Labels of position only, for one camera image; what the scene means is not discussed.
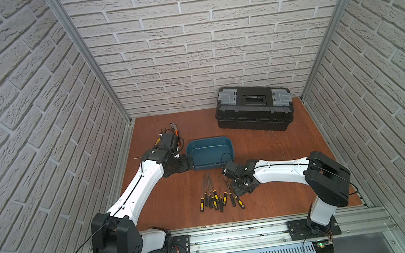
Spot aluminium corner post left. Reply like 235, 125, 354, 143
46, 0, 133, 125

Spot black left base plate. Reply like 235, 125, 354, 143
149, 235, 190, 253

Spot file seven yellow black handle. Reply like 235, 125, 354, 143
221, 176, 229, 207

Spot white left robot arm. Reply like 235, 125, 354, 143
91, 149, 194, 253

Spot file three yellow black handle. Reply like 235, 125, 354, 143
205, 173, 214, 209

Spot file one yellow black handle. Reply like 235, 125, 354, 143
200, 178, 208, 213

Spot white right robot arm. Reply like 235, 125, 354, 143
222, 151, 351, 230

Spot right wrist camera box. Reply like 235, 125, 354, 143
222, 161, 240, 180

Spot aluminium corner post right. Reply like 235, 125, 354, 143
300, 0, 350, 103

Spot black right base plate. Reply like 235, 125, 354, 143
286, 216, 342, 241

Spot aluminium front rail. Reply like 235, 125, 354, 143
80, 198, 400, 253

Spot right base circuit board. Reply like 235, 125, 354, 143
312, 240, 334, 253

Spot black plastic toolbox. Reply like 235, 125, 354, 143
215, 87, 294, 131

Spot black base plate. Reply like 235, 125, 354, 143
149, 235, 190, 253
286, 216, 342, 241

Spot file eight yellow black handle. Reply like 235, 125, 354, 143
224, 176, 237, 207

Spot file five yellow black handle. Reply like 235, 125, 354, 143
208, 174, 219, 205

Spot aluminium corner post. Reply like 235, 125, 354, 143
46, 0, 133, 125
300, 0, 350, 103

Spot teal plastic storage box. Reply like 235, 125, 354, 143
186, 136, 235, 171

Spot file four yellow black handle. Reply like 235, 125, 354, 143
206, 175, 219, 212

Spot orange handled pliers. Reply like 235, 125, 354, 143
169, 122, 179, 136

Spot file nine yellow black handle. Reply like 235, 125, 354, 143
231, 188, 246, 209

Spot file two yellow black handle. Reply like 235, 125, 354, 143
202, 174, 211, 208

